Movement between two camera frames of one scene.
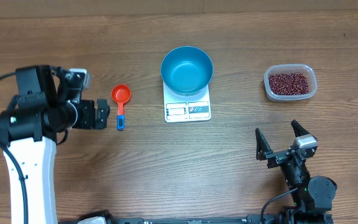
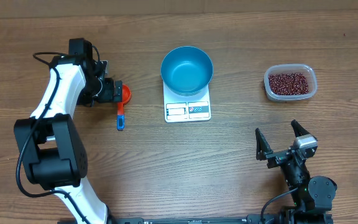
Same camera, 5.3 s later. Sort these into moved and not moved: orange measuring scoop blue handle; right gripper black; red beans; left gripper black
Moved: left gripper black
Not moved: red beans; orange measuring scoop blue handle; right gripper black
